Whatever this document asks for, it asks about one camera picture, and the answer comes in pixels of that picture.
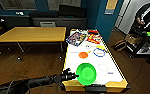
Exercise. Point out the green plastic bowl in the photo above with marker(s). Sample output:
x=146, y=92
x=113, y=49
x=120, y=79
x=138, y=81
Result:
x=86, y=74

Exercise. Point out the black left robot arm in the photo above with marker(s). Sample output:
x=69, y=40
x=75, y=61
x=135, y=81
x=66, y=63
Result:
x=27, y=83

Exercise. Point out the small orange bowl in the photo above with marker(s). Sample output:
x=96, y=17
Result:
x=83, y=54

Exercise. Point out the blue rimmed white bowl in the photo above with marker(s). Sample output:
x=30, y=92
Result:
x=94, y=52

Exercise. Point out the colourful items pile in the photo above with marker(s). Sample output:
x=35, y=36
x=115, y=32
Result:
x=76, y=37

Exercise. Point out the red orange snack box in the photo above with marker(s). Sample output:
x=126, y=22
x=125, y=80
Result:
x=93, y=39

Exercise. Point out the grey low cabinet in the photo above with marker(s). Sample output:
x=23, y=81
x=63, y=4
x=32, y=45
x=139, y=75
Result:
x=57, y=22

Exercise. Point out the wooden office table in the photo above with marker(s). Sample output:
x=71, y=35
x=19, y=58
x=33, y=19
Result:
x=31, y=34

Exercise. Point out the brown bag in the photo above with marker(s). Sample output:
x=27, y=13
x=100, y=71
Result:
x=119, y=45

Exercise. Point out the dark interior window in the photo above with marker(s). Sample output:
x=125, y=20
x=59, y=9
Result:
x=17, y=4
x=63, y=4

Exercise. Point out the cardboard box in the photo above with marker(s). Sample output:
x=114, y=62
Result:
x=133, y=39

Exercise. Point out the black wheeled cart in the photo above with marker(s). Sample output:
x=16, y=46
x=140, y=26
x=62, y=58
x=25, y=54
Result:
x=144, y=45

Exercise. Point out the yellow wall sign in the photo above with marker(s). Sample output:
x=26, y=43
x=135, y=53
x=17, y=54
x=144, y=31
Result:
x=111, y=5

